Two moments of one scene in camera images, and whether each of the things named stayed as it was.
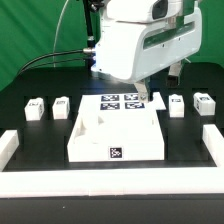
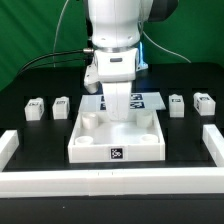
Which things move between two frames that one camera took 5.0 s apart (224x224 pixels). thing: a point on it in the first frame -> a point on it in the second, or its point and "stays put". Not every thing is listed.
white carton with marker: x=176 y=106 stays put
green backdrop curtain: x=32 y=29 stays put
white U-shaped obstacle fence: x=174 y=181 stays put
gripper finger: x=141 y=88 -> x=116 y=69
